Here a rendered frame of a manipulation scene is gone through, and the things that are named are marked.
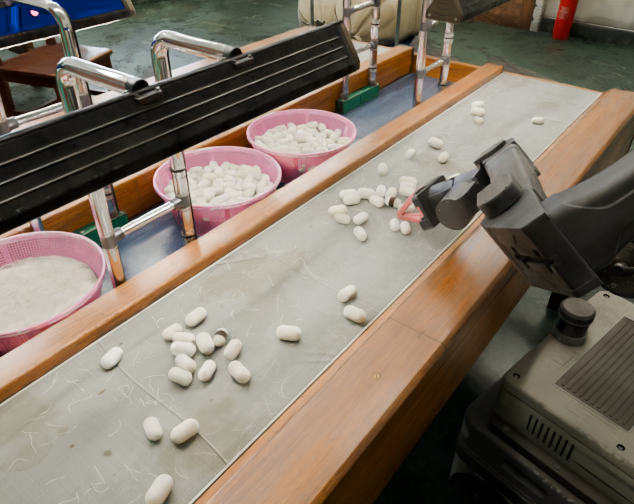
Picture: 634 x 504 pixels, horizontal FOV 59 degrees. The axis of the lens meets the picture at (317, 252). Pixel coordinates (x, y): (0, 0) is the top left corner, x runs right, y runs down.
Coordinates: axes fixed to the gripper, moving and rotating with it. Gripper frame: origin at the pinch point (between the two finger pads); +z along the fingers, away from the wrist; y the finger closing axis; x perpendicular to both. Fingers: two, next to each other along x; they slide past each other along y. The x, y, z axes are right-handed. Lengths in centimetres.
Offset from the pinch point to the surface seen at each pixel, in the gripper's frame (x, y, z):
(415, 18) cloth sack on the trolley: -65, -278, 139
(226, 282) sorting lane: -7.2, 33.9, 11.5
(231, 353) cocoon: -0.1, 46.0, 0.3
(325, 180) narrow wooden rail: -12.5, -0.8, 14.2
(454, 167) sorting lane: -0.1, -26.7, 2.3
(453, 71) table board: -19, -95, 30
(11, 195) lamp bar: -29, 64, -14
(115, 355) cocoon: -8, 56, 10
